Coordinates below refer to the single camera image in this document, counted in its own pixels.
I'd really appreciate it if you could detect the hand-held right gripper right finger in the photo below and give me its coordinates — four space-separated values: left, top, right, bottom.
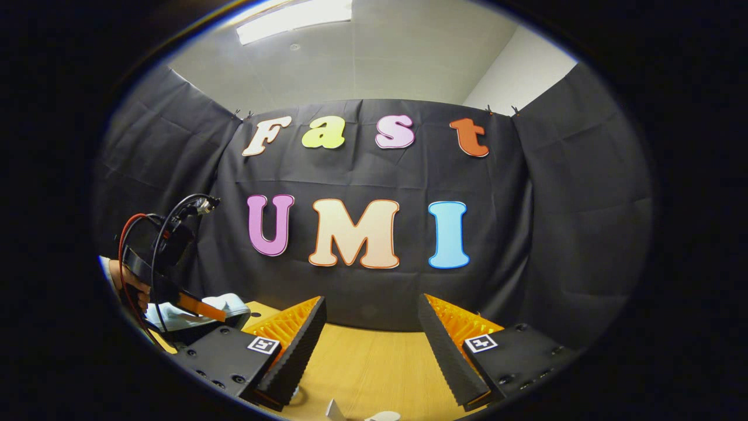
417 292 580 410

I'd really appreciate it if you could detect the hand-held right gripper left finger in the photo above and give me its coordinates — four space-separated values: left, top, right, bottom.
173 295 329 411

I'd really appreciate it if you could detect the light blue suitcase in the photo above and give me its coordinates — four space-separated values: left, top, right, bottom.
145 292 306 405

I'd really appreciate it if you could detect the black backdrop cloth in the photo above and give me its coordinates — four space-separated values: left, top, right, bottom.
93 61 655 351

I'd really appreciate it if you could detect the ceiling light panel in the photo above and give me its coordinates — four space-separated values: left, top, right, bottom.
236 0 354 46

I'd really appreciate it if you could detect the red cable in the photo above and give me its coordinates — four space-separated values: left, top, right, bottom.
117 212 170 354

